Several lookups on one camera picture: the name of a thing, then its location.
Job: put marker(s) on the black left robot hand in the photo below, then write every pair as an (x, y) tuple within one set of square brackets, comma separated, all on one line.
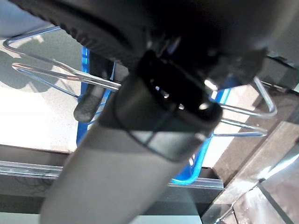
[(140, 116)]

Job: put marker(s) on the blue plastic shopping basket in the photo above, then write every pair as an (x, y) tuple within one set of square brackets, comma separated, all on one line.
[(81, 133)]

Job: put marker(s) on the dark brown plinth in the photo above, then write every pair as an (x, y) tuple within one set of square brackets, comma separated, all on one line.
[(252, 158)]

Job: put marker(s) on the dark metal pole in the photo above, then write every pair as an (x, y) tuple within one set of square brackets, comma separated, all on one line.
[(273, 198)]

